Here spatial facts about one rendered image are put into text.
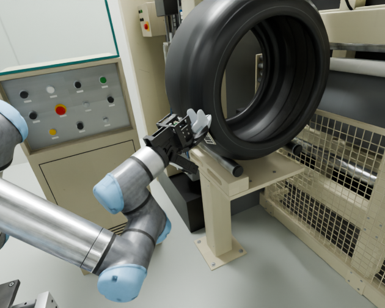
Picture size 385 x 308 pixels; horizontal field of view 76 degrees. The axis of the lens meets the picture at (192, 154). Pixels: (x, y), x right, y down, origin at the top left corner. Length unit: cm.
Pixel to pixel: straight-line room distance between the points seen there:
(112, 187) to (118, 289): 18
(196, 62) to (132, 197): 41
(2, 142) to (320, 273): 167
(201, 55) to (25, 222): 56
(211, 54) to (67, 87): 83
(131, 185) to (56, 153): 92
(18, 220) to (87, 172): 99
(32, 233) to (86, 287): 140
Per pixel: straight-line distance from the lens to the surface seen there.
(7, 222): 51
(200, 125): 65
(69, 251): 49
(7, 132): 64
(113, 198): 52
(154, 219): 56
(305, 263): 181
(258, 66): 143
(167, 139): 58
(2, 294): 104
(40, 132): 143
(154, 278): 175
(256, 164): 113
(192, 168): 65
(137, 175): 53
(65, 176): 147
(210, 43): 74
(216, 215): 152
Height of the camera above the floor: 139
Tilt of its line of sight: 28 degrees down
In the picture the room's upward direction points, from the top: 7 degrees counter-clockwise
